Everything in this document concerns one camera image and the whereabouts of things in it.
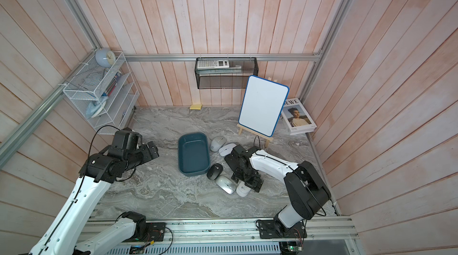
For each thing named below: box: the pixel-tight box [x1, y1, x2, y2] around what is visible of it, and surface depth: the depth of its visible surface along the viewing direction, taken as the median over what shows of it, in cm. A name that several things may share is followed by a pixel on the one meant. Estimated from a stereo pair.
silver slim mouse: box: [214, 175, 237, 195], surface depth 87 cm
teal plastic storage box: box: [177, 132, 210, 177], surface depth 98 cm
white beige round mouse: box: [209, 135, 228, 153], surface depth 100 cm
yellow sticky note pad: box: [189, 104, 203, 111], surface depth 122 cm
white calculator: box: [196, 59, 230, 71], surface depth 92 cm
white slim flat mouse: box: [218, 143, 237, 157], surface depth 100 cm
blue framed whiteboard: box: [237, 75, 290, 138], surface depth 86 cm
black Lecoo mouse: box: [206, 163, 224, 181], surface depth 92 cm
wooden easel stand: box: [236, 123, 274, 148], surface depth 100 cm
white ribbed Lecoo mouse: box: [236, 180, 252, 198], surface depth 84 cm
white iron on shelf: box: [85, 95, 109, 119], surface depth 81 cm
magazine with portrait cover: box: [281, 97, 318, 136], surface depth 110 cm
